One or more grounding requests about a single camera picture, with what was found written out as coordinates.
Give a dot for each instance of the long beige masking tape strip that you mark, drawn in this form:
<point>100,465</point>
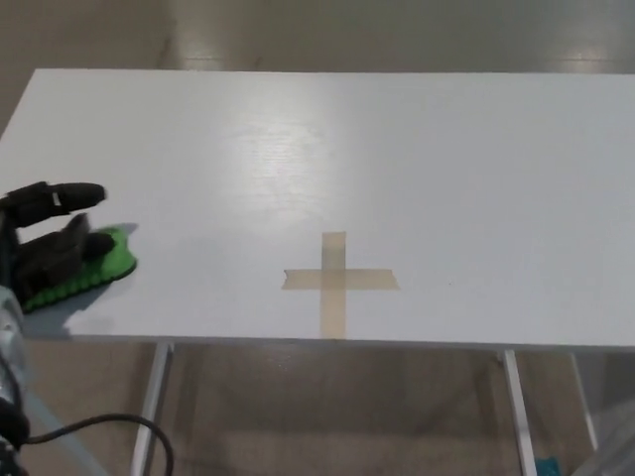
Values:
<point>334,287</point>

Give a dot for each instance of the thin white table leg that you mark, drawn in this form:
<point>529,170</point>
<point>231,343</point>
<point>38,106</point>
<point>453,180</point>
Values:
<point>585,401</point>

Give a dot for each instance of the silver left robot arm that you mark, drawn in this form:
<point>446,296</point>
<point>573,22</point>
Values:
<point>10,357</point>

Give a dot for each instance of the grey metal frame bar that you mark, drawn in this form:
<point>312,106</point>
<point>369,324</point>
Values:
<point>54,436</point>

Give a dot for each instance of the teal object on floor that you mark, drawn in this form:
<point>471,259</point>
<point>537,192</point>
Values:
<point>549,467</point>

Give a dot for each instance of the green whiteboard eraser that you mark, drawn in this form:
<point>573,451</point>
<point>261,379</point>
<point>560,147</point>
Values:
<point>106,260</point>

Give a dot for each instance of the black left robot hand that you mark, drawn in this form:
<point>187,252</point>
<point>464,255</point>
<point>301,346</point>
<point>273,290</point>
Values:
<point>47,255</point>

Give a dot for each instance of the short beige masking tape strip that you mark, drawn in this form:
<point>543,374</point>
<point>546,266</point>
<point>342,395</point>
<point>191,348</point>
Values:
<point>302,279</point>

